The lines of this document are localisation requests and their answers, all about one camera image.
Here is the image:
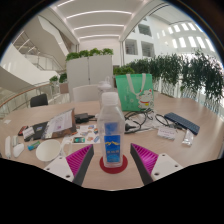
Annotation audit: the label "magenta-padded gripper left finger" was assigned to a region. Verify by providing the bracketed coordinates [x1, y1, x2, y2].
[43, 143, 95, 187]

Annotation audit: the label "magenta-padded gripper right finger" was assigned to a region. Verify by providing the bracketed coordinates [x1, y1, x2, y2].
[129, 143, 184, 186]

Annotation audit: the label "clear blue-labelled water bottle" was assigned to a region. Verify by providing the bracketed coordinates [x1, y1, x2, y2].
[97, 91, 126, 169]

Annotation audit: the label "teal marker pen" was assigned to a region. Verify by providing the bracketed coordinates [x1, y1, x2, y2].
[27, 140, 41, 151]

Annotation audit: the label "white printed label card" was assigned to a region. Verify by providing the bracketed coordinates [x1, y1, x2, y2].
[156, 125, 177, 141]

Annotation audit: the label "small clear plastic packet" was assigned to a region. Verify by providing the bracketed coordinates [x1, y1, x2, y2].
[181, 129, 195, 147]

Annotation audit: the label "black notebook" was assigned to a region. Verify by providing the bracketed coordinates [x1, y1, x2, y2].
[23, 121, 49, 141]

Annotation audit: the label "small white box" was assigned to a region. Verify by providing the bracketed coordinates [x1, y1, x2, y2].
[22, 126, 36, 140]

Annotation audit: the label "dark blue keyboard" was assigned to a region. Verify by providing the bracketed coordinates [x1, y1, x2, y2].
[164, 111, 201, 136]

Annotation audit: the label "small red black box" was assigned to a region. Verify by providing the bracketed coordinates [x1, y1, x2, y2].
[17, 125, 29, 136]

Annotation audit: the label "flat round red coaster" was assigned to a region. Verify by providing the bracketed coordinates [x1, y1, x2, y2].
[99, 153, 129, 175]

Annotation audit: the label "black charger block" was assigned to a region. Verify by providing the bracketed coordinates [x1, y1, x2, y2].
[73, 112, 98, 124]

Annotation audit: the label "black chair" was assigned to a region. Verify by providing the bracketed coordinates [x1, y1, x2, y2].
[29, 93, 49, 108]

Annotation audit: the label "wood-topped glass railing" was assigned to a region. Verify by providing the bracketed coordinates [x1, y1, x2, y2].
[0, 81, 54, 116]

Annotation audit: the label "white chair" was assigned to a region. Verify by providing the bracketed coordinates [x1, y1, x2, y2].
[72, 83, 103, 103]

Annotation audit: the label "green cartoon tote bag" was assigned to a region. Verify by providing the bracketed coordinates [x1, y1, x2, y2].
[115, 72, 155, 112]

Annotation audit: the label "low planter box with plants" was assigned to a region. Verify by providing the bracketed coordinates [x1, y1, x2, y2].
[49, 72, 69, 95]

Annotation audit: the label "clear lidded jar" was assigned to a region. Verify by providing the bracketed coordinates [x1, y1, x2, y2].
[97, 75, 114, 98]

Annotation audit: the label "row of green potted trees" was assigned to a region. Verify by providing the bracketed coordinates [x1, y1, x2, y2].
[113, 49, 224, 114]

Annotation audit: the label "white cabinet topped with plants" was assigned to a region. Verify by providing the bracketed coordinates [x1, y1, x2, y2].
[65, 47, 115, 101]

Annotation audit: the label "ceiling light strips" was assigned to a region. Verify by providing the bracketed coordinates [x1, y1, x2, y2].
[54, 0, 134, 40]

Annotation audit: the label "black tangled cables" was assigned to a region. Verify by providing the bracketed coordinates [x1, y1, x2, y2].
[123, 108, 178, 134]

